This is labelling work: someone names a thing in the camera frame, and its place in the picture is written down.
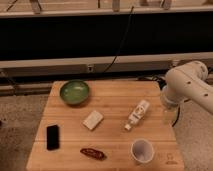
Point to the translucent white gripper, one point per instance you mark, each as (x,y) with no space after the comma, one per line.
(171,105)

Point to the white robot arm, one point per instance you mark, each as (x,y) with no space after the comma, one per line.
(186,81)

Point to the green ceramic bowl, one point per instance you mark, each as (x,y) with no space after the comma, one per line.
(74,92)

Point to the white paper cup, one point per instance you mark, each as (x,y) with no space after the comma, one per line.
(142,151)

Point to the white soap bar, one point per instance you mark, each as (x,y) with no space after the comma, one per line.
(93,119)

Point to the brown snack wrapper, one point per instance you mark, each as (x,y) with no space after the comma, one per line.
(93,153)

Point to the black phone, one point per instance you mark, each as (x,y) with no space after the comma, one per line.
(52,137)

